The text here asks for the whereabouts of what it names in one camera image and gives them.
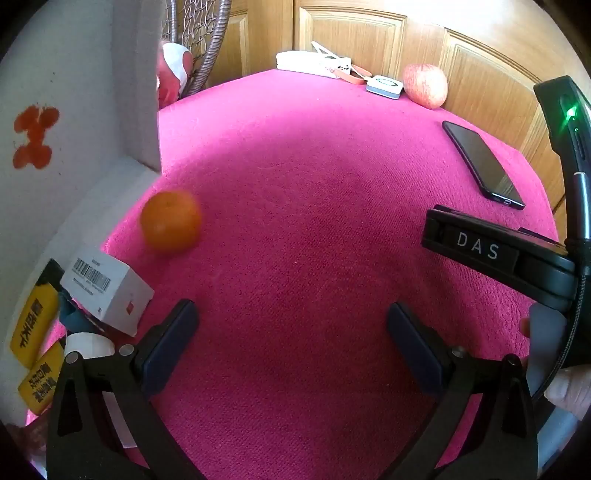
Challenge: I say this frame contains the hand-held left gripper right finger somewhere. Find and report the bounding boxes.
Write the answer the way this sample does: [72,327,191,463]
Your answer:
[387,302,539,480]

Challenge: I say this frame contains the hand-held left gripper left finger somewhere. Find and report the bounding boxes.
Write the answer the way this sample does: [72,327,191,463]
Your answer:
[46,299,205,480]

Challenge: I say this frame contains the orange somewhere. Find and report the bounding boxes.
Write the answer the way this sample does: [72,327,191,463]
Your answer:
[140,190,203,254]

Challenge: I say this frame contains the person's right hand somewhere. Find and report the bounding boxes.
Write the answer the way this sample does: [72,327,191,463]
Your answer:
[519,318,591,422]

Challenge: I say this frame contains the white barcode box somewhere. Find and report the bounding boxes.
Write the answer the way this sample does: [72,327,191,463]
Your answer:
[60,251,155,337]

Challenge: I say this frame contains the teal plastic item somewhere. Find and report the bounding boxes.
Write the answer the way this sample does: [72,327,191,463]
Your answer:
[59,291,108,334]

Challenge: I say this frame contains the black smartphone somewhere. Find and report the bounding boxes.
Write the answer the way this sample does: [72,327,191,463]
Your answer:
[442,121,526,210]

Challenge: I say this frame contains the yellow printed packet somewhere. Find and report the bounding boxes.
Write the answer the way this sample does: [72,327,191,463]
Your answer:
[18,344,66,414]
[10,258,65,367]

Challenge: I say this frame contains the pink tablecloth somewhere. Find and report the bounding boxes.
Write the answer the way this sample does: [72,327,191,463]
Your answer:
[28,68,561,480]

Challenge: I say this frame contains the red apple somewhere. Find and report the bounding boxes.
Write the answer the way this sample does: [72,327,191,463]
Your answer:
[403,64,448,110]

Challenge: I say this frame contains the small white square device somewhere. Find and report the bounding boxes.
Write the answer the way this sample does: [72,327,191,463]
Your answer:
[366,75,404,99]

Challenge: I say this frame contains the red and white clip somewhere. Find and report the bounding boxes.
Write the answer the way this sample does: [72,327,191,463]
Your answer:
[311,41,372,86]

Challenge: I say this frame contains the round red white cushion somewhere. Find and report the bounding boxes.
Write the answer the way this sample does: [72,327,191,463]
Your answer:
[156,41,194,109]

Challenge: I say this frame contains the brown wicker hanging chair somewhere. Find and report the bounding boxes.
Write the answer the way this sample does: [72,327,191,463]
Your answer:
[168,0,232,99]

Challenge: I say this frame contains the flat white box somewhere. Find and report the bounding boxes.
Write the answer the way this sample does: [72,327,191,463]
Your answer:
[276,51,352,79]

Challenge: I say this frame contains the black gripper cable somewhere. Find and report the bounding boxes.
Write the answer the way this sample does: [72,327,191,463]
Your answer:
[531,171,591,402]

